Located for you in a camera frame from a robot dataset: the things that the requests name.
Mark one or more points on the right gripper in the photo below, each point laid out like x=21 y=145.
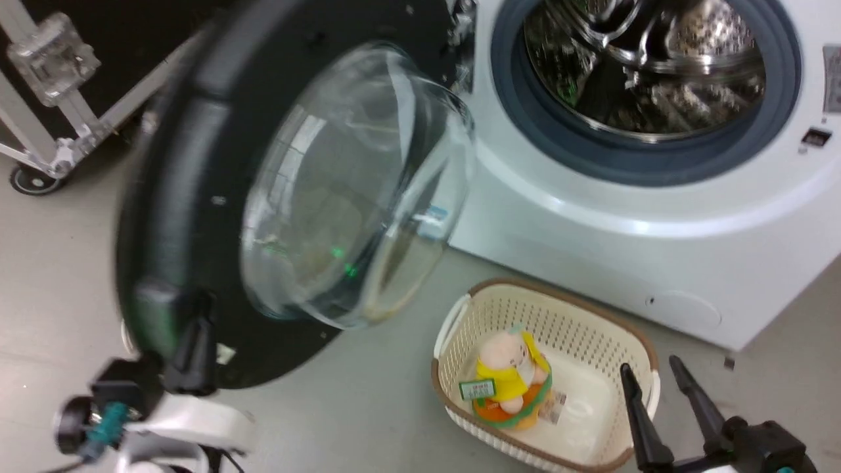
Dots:
x=769 y=450

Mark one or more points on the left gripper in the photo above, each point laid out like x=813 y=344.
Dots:
x=190 y=420

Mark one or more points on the black round glass washer door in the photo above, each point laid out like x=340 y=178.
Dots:
x=197 y=164

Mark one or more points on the white front-load washing machine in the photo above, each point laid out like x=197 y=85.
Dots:
x=657 y=263

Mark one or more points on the black door latch socket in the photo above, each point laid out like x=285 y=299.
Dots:
x=816 y=137

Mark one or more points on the grey rubber door gasket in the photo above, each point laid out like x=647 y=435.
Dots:
x=525 y=125

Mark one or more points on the round drain filter cover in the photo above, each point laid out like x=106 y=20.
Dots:
x=686 y=309

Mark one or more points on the cream plastic laundry basket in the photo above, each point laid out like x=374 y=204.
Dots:
x=591 y=341

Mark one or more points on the plush doll yellow shirt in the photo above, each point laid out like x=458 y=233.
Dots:
x=509 y=378

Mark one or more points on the green white hang tag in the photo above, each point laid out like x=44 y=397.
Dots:
x=477 y=389

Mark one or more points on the black caster wheel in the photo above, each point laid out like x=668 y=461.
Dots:
x=33 y=182

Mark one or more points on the blue white glass sticker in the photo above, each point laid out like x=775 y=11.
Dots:
x=433 y=221

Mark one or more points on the clear acrylic block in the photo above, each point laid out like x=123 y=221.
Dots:
x=56 y=59

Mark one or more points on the stainless steel washer drum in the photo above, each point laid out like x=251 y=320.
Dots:
x=657 y=72

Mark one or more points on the grey washer panel label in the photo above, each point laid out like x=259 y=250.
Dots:
x=833 y=79

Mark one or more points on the black wrist camera teal connector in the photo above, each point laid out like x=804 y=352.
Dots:
x=92 y=427

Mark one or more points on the aluminium frame cart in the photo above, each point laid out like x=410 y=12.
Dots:
x=39 y=131

